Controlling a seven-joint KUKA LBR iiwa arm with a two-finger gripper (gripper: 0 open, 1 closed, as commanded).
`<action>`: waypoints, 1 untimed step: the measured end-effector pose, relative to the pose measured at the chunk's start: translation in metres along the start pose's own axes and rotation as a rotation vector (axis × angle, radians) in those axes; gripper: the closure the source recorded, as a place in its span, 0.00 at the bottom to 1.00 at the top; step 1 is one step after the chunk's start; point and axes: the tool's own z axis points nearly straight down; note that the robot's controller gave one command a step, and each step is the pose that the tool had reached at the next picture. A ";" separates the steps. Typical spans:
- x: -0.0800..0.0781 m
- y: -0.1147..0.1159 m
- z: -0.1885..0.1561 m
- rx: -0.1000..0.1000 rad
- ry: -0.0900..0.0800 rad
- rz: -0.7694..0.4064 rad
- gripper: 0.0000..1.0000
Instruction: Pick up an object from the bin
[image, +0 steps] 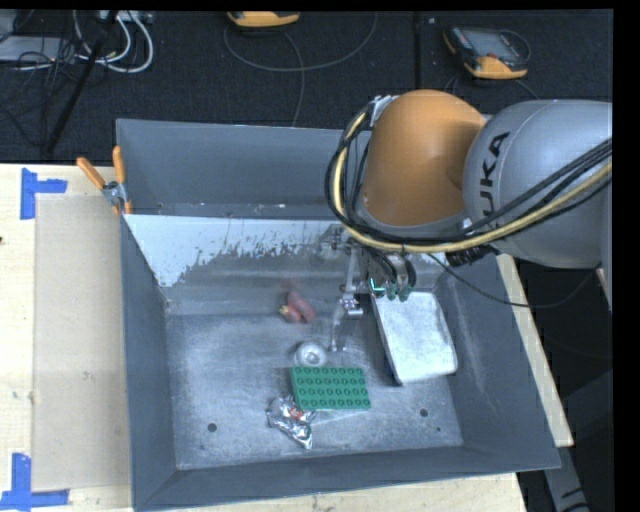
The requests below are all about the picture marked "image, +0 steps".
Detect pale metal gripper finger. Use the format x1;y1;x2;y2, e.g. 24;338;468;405
327;308;344;353
339;295;364;353

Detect clear glass round thing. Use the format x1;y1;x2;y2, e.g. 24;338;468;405
293;340;329;369

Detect pink toy sausage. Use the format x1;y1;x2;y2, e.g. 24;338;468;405
277;289;318;324

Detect green studded flat block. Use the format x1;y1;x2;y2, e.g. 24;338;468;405
288;365;373;413

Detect white speckled sponge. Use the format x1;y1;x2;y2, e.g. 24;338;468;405
369;291;459;387

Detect grey metal bin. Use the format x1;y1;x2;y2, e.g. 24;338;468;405
114;118;563;512

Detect crumpled silver foil packet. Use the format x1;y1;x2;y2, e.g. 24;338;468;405
264;394;318;450

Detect pale wood flat board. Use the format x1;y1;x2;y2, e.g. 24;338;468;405
30;193;132;493

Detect black cylinder on white bracket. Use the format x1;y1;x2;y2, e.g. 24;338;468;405
427;242;501;269

